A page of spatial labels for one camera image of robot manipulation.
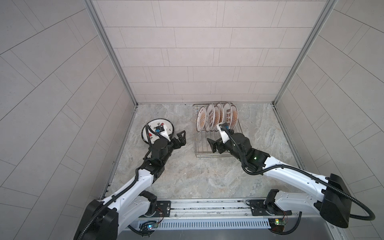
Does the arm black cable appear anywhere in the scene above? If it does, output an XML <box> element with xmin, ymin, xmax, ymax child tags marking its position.
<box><xmin>76</xmin><ymin>124</ymin><xmax>169</xmax><ymax>240</ymax></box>
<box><xmin>220</xmin><ymin>124</ymin><xmax>376</xmax><ymax>222</ymax></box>

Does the white plate red text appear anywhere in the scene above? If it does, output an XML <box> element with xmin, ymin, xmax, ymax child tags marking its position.
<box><xmin>222</xmin><ymin>102</ymin><xmax>233</xmax><ymax>126</ymax></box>

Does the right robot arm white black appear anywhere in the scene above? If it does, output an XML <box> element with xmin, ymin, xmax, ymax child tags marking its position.
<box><xmin>207</xmin><ymin>131</ymin><xmax>353</xmax><ymax>228</ymax></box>

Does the white plate orange rear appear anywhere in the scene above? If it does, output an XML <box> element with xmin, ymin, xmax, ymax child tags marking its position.
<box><xmin>230</xmin><ymin>105</ymin><xmax>238</xmax><ymax>129</ymax></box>

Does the circuit board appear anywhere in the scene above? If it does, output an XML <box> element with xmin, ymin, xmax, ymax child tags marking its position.
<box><xmin>268</xmin><ymin>219</ymin><xmax>287</xmax><ymax>233</ymax></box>
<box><xmin>141</xmin><ymin>221</ymin><xmax>159</xmax><ymax>232</ymax></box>

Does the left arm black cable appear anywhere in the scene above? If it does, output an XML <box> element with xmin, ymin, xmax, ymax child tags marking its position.
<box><xmin>76</xmin><ymin>124</ymin><xmax>169</xmax><ymax>240</ymax></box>

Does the white plate orange sunburst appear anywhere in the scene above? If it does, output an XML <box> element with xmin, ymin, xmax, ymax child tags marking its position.
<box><xmin>196</xmin><ymin>106</ymin><xmax>207</xmax><ymax>132</ymax></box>

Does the left circuit board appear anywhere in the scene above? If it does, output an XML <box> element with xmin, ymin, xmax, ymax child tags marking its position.
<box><xmin>141</xmin><ymin>221</ymin><xmax>159</xmax><ymax>232</ymax></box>

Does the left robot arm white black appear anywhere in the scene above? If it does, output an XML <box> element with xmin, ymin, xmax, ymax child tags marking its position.
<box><xmin>74</xmin><ymin>131</ymin><xmax>186</xmax><ymax>240</ymax></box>

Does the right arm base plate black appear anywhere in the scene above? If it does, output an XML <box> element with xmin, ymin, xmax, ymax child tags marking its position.
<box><xmin>246</xmin><ymin>199</ymin><xmax>292</xmax><ymax>217</ymax></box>

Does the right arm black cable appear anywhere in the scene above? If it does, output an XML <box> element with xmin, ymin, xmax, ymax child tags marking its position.
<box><xmin>220</xmin><ymin>124</ymin><xmax>376</xmax><ymax>222</ymax></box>

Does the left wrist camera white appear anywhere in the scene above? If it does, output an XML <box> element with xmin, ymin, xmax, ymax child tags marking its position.
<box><xmin>155</xmin><ymin>125</ymin><xmax>171</xmax><ymax>142</ymax></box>

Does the aluminium mounting rail frame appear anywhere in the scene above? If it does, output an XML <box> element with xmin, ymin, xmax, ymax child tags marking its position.
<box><xmin>130</xmin><ymin>198</ymin><xmax>325</xmax><ymax>231</ymax></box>

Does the white plate red centre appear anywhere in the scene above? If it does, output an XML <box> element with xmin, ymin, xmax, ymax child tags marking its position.
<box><xmin>211</xmin><ymin>105</ymin><xmax>221</xmax><ymax>132</ymax></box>

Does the right circuit board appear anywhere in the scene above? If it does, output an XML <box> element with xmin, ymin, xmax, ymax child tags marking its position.
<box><xmin>268</xmin><ymin>219</ymin><xmax>287</xmax><ymax>233</ymax></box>

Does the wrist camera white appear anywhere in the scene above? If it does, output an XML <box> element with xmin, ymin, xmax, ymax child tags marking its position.
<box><xmin>155</xmin><ymin>125</ymin><xmax>171</xmax><ymax>142</ymax></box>
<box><xmin>217</xmin><ymin>125</ymin><xmax>230</xmax><ymax>144</ymax></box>

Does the steel wire dish rack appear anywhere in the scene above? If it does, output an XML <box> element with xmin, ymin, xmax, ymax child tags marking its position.
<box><xmin>191</xmin><ymin>103</ymin><xmax>247</xmax><ymax>159</ymax></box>

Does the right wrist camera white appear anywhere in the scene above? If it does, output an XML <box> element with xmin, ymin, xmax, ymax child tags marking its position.
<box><xmin>217</xmin><ymin>125</ymin><xmax>230</xmax><ymax>144</ymax></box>

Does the white plate red pattern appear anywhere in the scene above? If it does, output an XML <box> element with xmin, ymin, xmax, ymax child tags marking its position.
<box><xmin>205</xmin><ymin>103</ymin><xmax>215</xmax><ymax>132</ymax></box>

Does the white blue-rim watermelon plate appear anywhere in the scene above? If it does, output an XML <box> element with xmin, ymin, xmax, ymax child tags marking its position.
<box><xmin>142</xmin><ymin>119</ymin><xmax>174</xmax><ymax>144</ymax></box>

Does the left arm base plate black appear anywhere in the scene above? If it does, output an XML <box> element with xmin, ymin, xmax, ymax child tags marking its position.
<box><xmin>145</xmin><ymin>201</ymin><xmax>171</xmax><ymax>218</ymax></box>

